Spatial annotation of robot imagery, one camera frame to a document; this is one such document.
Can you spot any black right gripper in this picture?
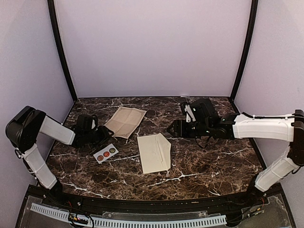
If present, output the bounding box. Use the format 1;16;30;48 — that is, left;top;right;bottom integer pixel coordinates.
167;119;211;138

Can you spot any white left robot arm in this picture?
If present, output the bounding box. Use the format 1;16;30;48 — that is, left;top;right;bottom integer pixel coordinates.
5;106;114;207

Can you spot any cream paper envelope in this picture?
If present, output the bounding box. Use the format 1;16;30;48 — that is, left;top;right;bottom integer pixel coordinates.
137;133;171;174

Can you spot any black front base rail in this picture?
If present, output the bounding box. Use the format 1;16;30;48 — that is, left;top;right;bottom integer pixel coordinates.
36;189;268;215

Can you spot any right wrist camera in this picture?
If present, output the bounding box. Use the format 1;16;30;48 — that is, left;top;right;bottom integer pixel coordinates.
180;102;196;123

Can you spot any white slotted cable duct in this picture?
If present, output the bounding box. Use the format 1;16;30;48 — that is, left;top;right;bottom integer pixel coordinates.
30;203;227;228

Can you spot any black right corner post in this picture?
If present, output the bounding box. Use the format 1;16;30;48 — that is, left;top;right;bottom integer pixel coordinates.
229;0;259;103

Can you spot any black corner post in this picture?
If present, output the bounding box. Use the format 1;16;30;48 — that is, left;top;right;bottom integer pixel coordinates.
229;0;259;103
47;0;78;103

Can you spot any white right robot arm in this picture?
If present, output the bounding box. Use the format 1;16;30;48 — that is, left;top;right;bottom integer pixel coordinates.
167;98;304;206

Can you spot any white sticker sheet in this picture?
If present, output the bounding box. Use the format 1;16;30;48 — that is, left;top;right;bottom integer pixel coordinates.
93;144;119;164

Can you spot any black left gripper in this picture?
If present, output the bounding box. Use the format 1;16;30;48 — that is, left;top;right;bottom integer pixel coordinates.
84;125;114;147

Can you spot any black left corner post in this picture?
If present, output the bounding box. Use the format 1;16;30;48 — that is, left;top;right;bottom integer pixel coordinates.
47;0;78;103

